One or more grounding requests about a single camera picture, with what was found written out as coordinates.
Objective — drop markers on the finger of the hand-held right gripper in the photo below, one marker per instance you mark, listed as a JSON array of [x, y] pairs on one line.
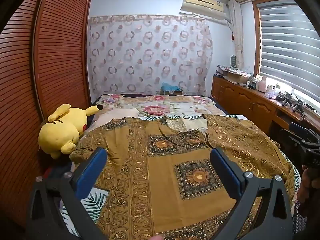
[[303, 130], [291, 137]]

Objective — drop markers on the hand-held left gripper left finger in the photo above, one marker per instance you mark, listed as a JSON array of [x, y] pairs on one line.
[[91, 171]]

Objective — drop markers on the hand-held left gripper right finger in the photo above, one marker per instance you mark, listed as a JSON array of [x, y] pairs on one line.
[[225, 173]]

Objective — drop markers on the brown gold patterned garment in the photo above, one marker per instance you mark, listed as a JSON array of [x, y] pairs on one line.
[[155, 180]]

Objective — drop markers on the person's right hand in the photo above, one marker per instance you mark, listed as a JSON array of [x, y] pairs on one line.
[[303, 182]]

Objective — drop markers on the person's left hand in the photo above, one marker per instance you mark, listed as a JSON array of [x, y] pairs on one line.
[[156, 238]]

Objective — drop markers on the black tripod stand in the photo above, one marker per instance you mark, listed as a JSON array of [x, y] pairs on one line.
[[298, 106], [285, 99]]

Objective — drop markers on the yellow plush toy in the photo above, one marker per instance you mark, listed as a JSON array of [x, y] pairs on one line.
[[62, 130]]

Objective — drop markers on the beige pillow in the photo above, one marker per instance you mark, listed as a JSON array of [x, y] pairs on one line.
[[112, 118]]

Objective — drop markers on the wooden sideboard cabinet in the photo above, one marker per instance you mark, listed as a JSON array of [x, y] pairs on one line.
[[245, 100]]

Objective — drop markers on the pink jar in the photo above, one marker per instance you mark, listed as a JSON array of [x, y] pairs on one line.
[[262, 85]]

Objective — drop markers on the grey window blind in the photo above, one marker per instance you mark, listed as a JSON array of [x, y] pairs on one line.
[[287, 55]]

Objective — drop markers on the cardboard box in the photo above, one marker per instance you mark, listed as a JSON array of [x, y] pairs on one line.
[[237, 78]]

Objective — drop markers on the floral blanket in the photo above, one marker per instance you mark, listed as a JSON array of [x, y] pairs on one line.
[[155, 110]]

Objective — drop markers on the round grey fan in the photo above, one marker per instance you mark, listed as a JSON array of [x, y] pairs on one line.
[[234, 61]]

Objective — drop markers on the floral cloth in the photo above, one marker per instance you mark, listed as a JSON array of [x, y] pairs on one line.
[[225, 68]]

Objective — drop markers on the blue plastic bag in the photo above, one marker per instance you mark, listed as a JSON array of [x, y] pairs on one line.
[[170, 87]]

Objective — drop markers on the beige window curtain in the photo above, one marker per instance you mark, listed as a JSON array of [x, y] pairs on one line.
[[237, 30]]

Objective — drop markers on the wooden louvred wardrobe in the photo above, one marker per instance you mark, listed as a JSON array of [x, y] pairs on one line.
[[57, 55]]

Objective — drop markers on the beige air conditioner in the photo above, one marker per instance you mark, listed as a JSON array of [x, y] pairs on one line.
[[200, 3]]

